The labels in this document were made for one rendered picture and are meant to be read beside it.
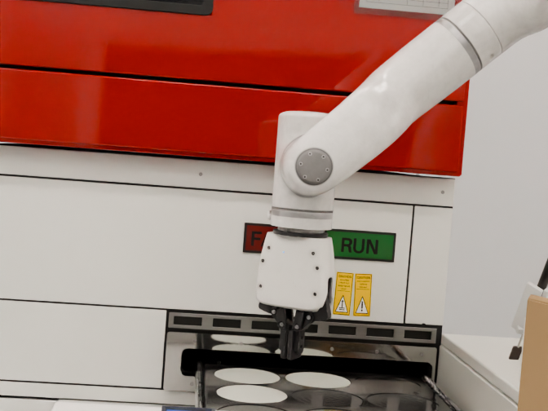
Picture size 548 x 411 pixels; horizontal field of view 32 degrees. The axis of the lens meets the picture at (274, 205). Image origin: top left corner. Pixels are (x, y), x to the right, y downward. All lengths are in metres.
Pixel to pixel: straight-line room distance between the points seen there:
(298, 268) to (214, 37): 0.41
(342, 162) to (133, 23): 0.46
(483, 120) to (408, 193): 1.60
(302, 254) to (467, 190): 1.91
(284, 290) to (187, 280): 0.30
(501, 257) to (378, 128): 2.02
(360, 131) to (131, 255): 0.51
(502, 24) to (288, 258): 0.42
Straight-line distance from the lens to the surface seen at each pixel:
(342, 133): 1.21
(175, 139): 1.51
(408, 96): 1.29
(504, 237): 3.21
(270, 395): 1.39
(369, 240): 1.58
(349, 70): 1.53
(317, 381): 1.49
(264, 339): 1.58
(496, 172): 3.19
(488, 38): 1.33
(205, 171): 1.56
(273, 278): 1.31
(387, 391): 1.47
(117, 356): 1.60
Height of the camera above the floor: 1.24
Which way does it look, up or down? 3 degrees down
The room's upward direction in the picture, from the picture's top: 4 degrees clockwise
